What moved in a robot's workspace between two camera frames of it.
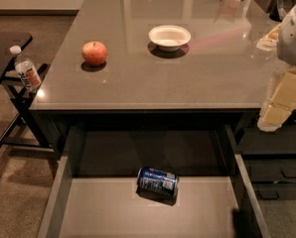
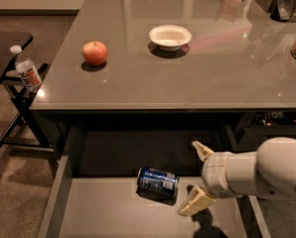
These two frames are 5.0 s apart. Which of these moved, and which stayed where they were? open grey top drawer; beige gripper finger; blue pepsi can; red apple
Moved: beige gripper finger
Stayed: blue pepsi can; open grey top drawer; red apple
